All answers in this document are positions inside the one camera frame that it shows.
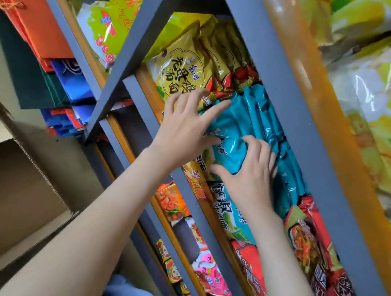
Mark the person's left hand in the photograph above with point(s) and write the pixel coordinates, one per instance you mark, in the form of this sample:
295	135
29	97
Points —
181	132

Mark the person's right hand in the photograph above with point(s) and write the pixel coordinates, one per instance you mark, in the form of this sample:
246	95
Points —
252	184

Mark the teal noodle packets row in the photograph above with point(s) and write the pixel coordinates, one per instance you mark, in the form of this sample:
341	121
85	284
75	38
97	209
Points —
259	115

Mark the grey metal shelf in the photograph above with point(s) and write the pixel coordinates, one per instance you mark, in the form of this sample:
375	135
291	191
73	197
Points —
297	114

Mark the person's right forearm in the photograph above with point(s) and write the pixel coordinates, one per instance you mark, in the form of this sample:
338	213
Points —
288	286

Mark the person's left forearm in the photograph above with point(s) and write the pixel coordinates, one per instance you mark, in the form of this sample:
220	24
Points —
85	239

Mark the orange snack packets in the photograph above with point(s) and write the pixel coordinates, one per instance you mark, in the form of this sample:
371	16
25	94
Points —
172	201

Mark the stack of red packets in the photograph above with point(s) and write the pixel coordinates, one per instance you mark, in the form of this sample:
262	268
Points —
312	253

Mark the pink snack packet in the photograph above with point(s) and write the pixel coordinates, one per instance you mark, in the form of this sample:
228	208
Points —
212	274

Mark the stack of green cartoon packets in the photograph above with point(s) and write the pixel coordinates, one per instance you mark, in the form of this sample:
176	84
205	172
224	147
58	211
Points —
172	268

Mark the row of blue gift bags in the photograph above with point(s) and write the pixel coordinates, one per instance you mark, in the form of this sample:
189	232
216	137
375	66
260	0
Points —
72	82

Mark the bunch of small gift bags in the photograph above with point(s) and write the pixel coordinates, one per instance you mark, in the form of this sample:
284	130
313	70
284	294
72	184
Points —
61	121

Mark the lime green snack bags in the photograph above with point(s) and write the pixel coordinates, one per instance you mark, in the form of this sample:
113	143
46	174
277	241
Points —
107	25

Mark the dark green gift bag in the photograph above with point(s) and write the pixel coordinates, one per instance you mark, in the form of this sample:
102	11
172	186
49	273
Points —
25	78

